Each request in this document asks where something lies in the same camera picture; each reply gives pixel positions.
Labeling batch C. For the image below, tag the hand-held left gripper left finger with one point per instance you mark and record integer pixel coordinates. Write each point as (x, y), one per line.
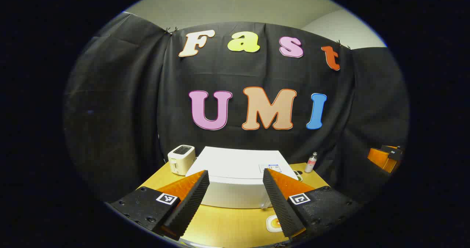
(191, 204)

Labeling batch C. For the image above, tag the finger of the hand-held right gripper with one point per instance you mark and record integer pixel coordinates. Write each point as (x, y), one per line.
(378, 157)

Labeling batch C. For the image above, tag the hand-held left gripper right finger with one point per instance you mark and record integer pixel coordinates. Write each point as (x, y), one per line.
(281, 204)

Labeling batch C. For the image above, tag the orange donut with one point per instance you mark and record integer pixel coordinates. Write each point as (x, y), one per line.
(277, 223)

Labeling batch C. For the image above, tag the white microwave oven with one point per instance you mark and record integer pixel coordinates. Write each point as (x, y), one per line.
(235, 163)

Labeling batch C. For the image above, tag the white square plate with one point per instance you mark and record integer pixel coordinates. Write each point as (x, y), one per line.
(271, 226)

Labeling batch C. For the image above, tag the white sectioned dish with beans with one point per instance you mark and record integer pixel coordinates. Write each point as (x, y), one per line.
(298, 175)

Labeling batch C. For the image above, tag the white toaster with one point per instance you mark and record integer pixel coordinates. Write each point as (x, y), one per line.
(180, 160)

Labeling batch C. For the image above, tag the clear bottle with pink label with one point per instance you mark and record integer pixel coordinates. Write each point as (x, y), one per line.
(310, 163)

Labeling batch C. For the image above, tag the black backdrop cloth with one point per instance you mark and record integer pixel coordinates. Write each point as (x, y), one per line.
(121, 112)

